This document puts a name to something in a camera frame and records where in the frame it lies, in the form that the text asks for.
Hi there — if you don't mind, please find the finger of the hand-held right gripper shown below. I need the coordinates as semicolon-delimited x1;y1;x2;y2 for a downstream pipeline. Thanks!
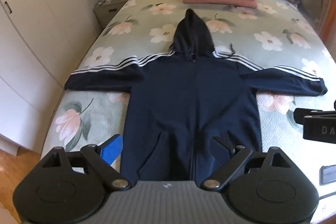
294;108;336;124

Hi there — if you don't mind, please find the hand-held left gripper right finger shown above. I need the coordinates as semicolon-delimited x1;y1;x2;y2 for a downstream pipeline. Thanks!
201;136;292;191

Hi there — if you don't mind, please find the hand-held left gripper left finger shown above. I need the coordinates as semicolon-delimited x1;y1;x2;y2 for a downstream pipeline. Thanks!
39;135;132;191

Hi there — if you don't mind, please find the navy striped hoodie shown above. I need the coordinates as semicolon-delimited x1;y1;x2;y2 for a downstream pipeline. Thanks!
64;9;328;182

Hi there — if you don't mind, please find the black phone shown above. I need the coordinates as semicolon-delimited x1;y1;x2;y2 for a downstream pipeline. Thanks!
320;165;336;186

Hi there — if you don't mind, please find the floral green bedspread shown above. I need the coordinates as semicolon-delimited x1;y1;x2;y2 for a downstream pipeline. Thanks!
41;0;336;201

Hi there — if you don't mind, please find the beige nightstand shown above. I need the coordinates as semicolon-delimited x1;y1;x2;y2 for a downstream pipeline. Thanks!
94;0;134;28

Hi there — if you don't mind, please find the white wardrobe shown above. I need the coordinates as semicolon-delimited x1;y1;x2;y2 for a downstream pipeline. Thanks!
0;0;137;156

